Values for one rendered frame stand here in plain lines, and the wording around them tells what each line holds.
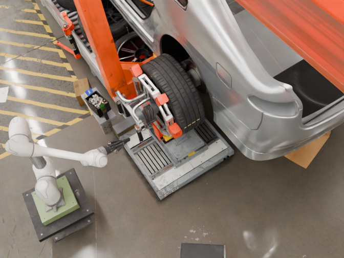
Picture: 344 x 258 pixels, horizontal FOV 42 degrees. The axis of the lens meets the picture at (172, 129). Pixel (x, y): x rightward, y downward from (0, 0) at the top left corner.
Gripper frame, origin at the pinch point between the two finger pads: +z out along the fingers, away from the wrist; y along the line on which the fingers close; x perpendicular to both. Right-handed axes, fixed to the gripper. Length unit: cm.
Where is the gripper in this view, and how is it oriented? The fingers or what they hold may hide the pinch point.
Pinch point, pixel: (126, 141)
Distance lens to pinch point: 367.2
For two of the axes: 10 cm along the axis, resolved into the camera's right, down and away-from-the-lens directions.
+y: -6.0, -6.2, 5.0
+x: -1.0, 6.8, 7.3
